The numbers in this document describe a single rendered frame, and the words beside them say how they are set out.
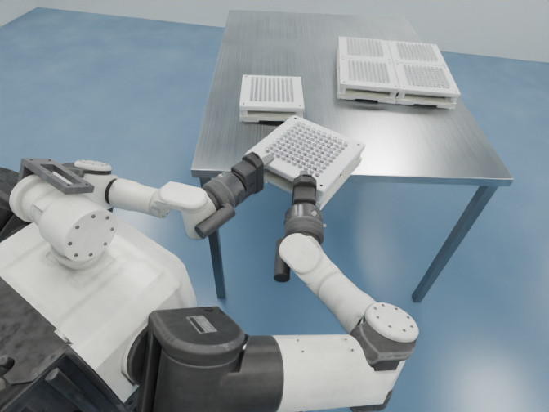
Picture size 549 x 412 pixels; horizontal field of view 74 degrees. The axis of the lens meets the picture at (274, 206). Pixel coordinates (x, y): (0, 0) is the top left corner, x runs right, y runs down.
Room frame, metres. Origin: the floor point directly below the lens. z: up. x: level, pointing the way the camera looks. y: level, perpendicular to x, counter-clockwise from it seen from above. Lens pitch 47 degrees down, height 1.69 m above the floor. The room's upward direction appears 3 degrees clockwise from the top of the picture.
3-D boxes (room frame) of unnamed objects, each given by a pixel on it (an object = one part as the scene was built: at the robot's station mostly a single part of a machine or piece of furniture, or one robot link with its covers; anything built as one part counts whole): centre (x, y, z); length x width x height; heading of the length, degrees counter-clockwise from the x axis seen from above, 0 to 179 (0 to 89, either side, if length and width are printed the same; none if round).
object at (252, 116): (1.32, 0.04, 0.90); 0.24 x 0.24 x 0.02; 3
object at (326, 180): (0.81, -0.08, 1.06); 0.25 x 0.24 x 0.02; 58
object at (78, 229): (0.28, 0.25, 1.35); 0.10 x 0.07 x 0.09; 58
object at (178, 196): (0.57, 0.22, 1.07); 0.13 x 0.07 x 0.09; 76
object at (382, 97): (1.53, -0.37, 0.90); 0.24 x 0.24 x 0.02; 86
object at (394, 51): (1.76, -0.63, 0.95); 0.25 x 0.24 x 0.02; 86
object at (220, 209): (0.57, 0.16, 1.05); 0.11 x 0.11 x 0.11; 50
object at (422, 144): (1.68, -0.23, 0.87); 1.50 x 1.10 x 0.04; 2
